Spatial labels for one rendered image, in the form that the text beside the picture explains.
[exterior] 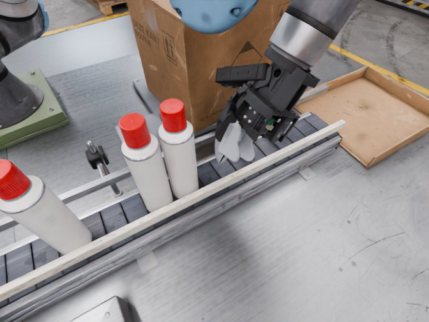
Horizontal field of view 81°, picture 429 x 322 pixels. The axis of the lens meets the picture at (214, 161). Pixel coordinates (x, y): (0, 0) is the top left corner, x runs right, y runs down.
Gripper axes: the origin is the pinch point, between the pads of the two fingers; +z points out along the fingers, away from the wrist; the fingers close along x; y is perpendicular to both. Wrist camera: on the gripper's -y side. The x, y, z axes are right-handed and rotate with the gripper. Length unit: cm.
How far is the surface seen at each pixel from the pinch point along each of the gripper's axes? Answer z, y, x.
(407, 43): -65, -97, 301
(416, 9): -108, -141, 366
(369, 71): -24, -11, 57
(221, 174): 5.0, 0.7, 2.8
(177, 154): -2.3, 2.5, -11.7
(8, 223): 15.2, -2.6, -30.5
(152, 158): -2.0, 2.9, -15.8
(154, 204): 8.9, 2.7, -11.6
